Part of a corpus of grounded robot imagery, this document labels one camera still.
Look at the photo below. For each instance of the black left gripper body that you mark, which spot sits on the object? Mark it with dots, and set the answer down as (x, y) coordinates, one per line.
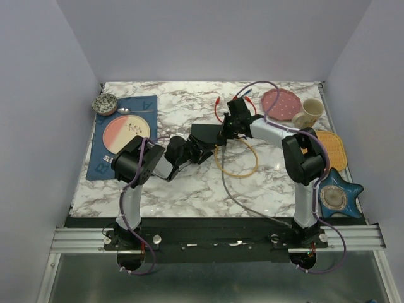
(189, 154)

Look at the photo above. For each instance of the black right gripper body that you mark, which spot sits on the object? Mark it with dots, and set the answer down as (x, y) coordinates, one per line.
(231, 129)

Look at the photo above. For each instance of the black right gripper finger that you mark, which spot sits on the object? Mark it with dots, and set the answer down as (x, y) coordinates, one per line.
(223, 133)
(235, 139)

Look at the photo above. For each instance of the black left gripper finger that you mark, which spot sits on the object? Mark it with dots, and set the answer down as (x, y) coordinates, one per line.
(202, 156)
(197, 145)

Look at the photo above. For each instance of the dark grey network switch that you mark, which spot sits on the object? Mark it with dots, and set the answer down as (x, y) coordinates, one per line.
(208, 133)

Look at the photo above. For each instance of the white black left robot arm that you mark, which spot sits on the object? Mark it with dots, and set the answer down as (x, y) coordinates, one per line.
(137, 162)

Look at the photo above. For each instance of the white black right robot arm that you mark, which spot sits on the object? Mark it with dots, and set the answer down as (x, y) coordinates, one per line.
(305, 160)

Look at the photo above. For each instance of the pink dotted plate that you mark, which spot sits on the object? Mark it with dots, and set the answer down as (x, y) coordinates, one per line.
(287, 105)

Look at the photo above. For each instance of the pink and cream plate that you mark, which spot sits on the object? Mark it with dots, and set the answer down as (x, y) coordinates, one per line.
(120, 131)

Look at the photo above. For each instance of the silver spoon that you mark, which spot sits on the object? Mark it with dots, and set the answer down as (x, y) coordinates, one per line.
(127, 111)

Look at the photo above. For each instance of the silver fork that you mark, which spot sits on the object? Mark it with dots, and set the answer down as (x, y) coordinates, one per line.
(108, 159)

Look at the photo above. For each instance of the cream ceramic mug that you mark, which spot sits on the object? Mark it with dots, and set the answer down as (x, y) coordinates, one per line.
(311, 111)

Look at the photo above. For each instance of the blue cloth placemat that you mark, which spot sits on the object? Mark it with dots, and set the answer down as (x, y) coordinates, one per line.
(100, 170)

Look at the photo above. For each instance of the small patterned bowl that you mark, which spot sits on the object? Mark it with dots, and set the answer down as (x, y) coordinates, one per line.
(105, 104)

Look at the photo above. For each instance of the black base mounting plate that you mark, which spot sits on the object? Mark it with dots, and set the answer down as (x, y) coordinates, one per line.
(224, 240)

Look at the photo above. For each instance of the yellow woven mat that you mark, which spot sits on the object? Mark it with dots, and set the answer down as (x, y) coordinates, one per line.
(335, 149)

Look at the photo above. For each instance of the blue star shaped dish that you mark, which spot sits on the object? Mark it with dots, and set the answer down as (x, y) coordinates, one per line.
(339, 196)

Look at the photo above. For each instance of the aluminium rail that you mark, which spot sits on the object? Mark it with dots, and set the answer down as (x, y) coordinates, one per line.
(69, 240)

